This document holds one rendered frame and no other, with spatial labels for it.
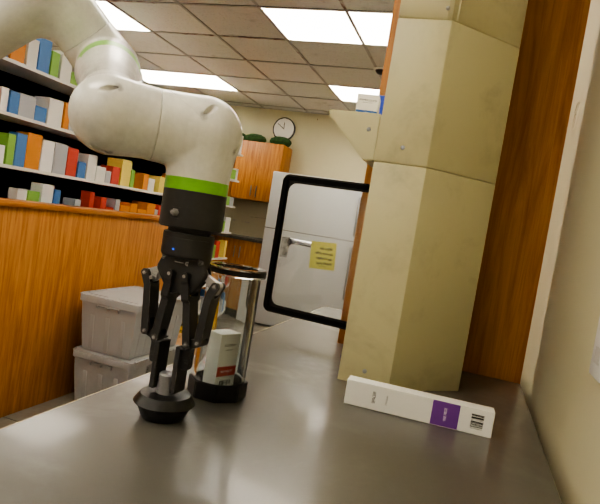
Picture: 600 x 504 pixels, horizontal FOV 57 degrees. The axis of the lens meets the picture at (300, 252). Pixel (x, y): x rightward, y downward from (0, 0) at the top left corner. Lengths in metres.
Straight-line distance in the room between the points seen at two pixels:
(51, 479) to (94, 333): 2.77
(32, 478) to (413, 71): 0.97
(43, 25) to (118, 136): 0.46
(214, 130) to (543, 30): 1.06
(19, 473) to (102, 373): 2.74
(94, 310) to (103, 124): 2.70
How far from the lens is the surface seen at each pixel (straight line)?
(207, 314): 0.81
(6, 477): 0.71
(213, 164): 0.79
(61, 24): 1.18
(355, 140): 1.21
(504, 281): 1.53
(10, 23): 1.19
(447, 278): 1.24
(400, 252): 1.17
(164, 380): 0.86
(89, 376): 3.51
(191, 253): 0.80
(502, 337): 1.55
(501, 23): 1.35
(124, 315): 3.30
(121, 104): 0.77
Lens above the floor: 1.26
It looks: 3 degrees down
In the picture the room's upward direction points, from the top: 9 degrees clockwise
